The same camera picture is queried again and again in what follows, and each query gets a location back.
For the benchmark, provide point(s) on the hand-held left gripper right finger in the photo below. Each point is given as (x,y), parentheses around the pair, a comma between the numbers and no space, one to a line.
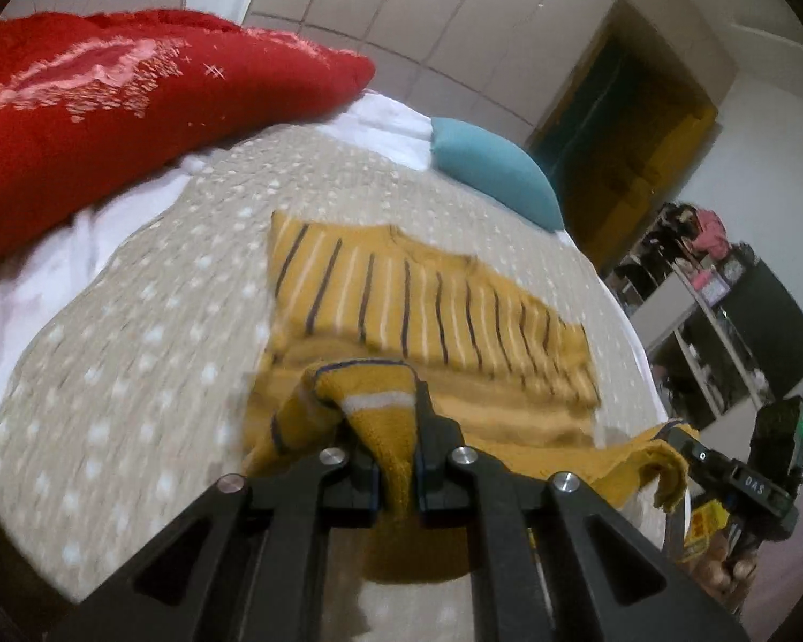
(429,483)

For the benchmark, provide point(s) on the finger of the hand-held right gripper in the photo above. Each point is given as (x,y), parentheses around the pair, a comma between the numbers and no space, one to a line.
(684,447)

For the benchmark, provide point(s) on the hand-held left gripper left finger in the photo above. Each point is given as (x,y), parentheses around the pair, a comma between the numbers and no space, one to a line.
(365,496)

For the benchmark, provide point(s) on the yellow striped knit sweater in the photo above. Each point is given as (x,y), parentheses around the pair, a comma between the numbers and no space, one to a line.
(401,294)

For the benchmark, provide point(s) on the person's right hand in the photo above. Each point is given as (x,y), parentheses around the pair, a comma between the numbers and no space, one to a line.
(726,568)

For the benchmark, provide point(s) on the cluttered white shelf unit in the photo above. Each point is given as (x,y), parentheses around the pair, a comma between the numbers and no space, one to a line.
(689,321)

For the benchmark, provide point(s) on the black flat screen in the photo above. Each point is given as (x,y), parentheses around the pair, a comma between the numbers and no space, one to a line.
(786,328)

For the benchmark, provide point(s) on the pink cloth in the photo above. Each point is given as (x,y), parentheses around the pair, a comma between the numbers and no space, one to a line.
(711,231)

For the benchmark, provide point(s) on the beige dotted blanket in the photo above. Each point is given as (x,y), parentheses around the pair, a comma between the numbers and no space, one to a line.
(147,361)

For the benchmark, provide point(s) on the teal pillow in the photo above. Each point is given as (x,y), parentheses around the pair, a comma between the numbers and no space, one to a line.
(502,167)

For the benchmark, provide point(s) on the white bed sheet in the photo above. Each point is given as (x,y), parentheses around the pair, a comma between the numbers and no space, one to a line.
(40,281)

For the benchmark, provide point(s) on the white glossy wardrobe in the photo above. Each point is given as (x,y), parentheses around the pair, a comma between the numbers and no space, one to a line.
(482,33)

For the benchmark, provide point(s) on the red embroidered pillow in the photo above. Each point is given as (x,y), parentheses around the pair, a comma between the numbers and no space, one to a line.
(107,114)

